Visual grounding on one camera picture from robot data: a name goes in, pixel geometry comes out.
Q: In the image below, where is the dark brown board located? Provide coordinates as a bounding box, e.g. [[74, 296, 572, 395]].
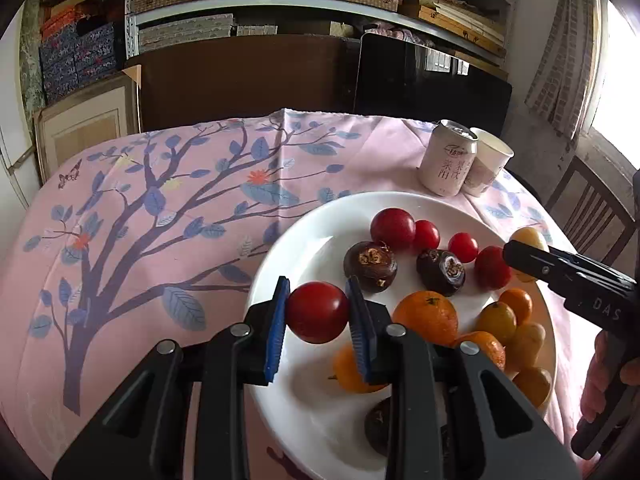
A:
[[124, 35, 360, 133]]

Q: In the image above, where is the small yellow-orange citrus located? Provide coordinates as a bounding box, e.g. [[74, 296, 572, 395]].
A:
[[475, 301, 518, 346]]

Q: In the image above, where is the patterned beige curtain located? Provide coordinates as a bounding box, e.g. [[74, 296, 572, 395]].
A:
[[525, 0, 603, 138]]

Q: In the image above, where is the white plate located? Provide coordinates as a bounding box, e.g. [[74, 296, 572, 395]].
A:
[[245, 191, 558, 480]]

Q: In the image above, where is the pink printed tablecloth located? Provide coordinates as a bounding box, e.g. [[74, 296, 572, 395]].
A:
[[0, 107, 581, 480]]

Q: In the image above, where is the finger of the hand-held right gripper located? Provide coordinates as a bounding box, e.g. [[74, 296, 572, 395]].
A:
[[502, 240, 637, 298]]

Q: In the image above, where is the dark brown water chestnut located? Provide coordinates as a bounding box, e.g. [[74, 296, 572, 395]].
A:
[[416, 248, 467, 297], [364, 396, 393, 457], [343, 241, 399, 294]]

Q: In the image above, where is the tan round fruit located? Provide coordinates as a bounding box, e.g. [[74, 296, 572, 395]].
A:
[[504, 321, 547, 376]]

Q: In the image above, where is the white drink can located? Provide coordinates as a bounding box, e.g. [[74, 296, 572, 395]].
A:
[[419, 120, 480, 197]]

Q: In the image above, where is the yellow round fruit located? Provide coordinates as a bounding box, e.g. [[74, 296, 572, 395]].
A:
[[509, 226, 550, 283], [511, 366, 553, 409]]

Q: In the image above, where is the large dark red tomato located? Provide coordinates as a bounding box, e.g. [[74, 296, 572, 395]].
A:
[[370, 208, 417, 251]]

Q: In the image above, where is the bright window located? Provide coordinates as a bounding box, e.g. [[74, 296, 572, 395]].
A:
[[590, 0, 640, 153]]

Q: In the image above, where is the white metal shelf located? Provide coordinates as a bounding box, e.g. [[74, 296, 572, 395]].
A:
[[122, 0, 518, 68]]

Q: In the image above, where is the stack of blue patterned boxes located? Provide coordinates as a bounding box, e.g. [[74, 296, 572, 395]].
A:
[[39, 22, 126, 106]]

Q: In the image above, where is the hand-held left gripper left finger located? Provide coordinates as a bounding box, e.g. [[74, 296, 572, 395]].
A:
[[52, 276, 291, 480]]

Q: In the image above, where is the person's right hand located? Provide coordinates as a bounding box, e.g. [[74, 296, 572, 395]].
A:
[[580, 332, 624, 420]]

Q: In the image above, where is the orange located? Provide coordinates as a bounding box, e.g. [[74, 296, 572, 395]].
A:
[[452, 330, 507, 372], [498, 287, 534, 325], [332, 342, 388, 394], [392, 290, 459, 347]]

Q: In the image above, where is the small red tomato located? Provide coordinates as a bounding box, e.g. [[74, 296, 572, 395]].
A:
[[413, 219, 441, 252]]

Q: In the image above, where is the green marbled board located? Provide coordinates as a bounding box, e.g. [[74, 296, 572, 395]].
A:
[[19, 0, 47, 111]]

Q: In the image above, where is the white paper cup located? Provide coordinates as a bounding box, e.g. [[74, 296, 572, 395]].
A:
[[462, 127, 515, 198]]

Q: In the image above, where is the wooden chair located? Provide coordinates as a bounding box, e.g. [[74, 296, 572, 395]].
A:
[[545, 155, 638, 266]]

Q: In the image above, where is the white board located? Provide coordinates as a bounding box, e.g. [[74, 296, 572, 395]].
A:
[[0, 125, 43, 206]]

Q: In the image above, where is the glossy black panel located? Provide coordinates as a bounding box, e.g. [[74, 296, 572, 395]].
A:
[[352, 32, 513, 133]]

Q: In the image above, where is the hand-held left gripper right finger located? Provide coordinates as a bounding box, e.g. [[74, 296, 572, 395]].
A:
[[346, 276, 581, 480]]

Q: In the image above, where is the wooden picture frame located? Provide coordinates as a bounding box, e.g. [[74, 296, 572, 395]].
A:
[[32, 72, 142, 183]]

